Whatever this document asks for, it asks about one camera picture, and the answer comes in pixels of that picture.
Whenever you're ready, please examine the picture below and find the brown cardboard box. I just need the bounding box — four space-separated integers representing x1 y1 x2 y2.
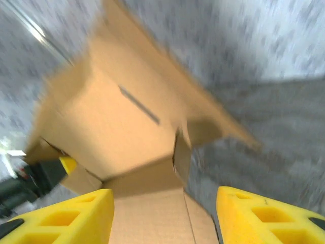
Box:
25 0 262 244

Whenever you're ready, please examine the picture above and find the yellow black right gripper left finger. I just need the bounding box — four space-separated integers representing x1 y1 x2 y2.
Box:
0 188 115 244

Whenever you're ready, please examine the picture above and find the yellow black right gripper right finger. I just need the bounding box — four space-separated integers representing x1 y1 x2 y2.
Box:
217 186 325 244

